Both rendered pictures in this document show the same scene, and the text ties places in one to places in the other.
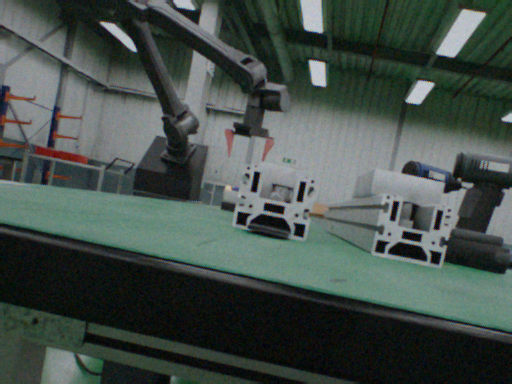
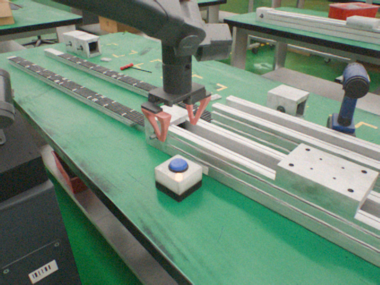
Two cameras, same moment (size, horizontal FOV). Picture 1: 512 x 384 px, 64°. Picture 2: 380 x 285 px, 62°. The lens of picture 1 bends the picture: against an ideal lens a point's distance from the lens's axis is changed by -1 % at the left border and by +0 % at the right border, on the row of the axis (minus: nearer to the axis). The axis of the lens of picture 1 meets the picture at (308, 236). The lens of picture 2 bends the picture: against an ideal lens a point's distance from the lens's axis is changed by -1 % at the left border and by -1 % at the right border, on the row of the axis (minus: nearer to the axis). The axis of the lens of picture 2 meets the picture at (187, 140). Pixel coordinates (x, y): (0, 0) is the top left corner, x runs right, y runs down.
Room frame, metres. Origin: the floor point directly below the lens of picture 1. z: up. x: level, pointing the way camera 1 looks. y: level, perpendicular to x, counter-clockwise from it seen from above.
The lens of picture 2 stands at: (0.77, 0.62, 1.28)
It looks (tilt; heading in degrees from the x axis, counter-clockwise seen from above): 32 degrees down; 316
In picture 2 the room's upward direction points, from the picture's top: straight up
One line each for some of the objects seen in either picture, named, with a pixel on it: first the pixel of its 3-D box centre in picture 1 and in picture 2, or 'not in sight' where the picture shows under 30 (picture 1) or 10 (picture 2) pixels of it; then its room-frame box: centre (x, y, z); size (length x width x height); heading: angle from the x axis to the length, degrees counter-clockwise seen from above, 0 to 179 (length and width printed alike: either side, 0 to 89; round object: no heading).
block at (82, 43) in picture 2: not in sight; (86, 46); (2.35, -0.15, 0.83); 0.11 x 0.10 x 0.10; 95
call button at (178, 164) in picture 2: not in sight; (178, 165); (1.22, 0.22, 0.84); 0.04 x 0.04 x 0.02
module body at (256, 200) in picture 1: (280, 206); (318, 199); (0.94, 0.08, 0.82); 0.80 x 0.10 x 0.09; 4
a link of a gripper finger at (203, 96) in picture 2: (260, 147); (189, 107); (1.22, 0.19, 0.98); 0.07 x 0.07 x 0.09; 3
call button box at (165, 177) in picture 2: (240, 202); (181, 175); (1.22, 0.22, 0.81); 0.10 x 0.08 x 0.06; 94
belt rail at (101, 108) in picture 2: not in sight; (60, 83); (2.02, 0.15, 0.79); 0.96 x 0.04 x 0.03; 4
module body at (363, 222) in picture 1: (360, 222); (349, 161); (0.96, -0.11, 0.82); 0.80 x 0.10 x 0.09; 4
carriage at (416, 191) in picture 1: (392, 198); not in sight; (0.71, -0.13, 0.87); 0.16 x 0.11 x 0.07; 4
